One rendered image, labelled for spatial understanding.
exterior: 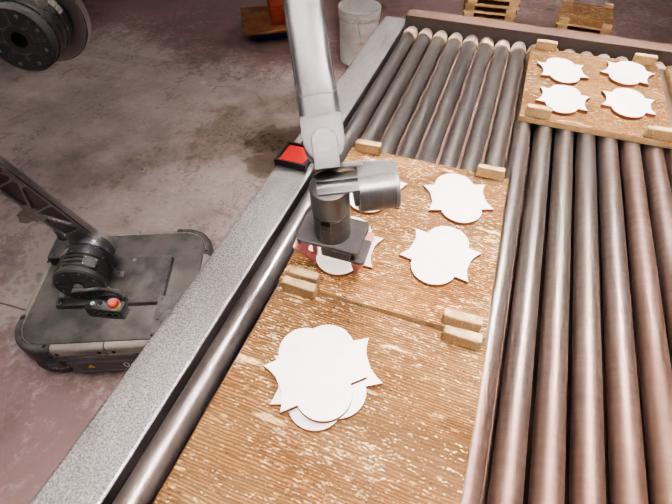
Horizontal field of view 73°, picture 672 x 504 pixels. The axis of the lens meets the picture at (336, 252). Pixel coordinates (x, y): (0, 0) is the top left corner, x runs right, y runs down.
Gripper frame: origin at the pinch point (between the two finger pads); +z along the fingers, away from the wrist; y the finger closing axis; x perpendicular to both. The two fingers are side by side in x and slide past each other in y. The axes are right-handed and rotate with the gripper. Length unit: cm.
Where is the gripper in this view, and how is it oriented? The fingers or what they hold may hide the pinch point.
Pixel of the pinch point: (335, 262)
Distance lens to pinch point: 79.0
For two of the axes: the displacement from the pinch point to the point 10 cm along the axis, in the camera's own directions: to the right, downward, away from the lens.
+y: -9.4, -2.5, 2.3
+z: 0.5, 5.7, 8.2
